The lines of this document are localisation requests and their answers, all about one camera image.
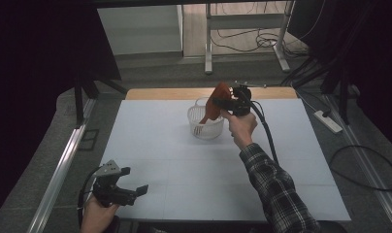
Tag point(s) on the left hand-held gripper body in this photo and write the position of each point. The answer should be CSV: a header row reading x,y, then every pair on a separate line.
x,y
106,191

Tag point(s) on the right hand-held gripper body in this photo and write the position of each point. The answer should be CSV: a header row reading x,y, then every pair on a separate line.
x,y
243,103

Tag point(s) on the wooden hairbrush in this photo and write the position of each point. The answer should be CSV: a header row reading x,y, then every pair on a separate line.
x,y
218,93

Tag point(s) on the white plastic basket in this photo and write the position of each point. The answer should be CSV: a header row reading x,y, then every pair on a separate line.
x,y
210,131

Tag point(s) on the person's right hand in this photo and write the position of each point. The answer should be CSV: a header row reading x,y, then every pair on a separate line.
x,y
242,129

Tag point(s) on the person's left hand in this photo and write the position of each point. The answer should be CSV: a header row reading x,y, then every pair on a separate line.
x,y
95,218

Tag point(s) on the white table mat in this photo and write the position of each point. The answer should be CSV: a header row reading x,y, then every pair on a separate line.
x,y
184,178

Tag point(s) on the wooden table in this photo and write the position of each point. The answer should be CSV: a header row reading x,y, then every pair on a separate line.
x,y
165,93

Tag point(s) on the black metal stand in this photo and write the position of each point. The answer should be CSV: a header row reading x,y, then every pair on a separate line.
x,y
344,103
78,103

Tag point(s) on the white power strip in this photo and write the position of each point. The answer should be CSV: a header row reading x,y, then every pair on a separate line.
x,y
328,122

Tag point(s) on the white background panel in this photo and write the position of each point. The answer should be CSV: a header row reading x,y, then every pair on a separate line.
x,y
139,29

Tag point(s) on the dark curtain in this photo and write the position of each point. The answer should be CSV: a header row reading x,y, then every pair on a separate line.
x,y
372,64
39,64

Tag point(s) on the black floor frame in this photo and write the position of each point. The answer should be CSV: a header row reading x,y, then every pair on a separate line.
x,y
89,139

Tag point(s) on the white metal desk frame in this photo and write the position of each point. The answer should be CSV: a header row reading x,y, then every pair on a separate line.
x,y
208,48

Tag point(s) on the aluminium floor rail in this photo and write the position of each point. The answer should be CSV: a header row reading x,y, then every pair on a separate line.
x,y
362,155
58,178

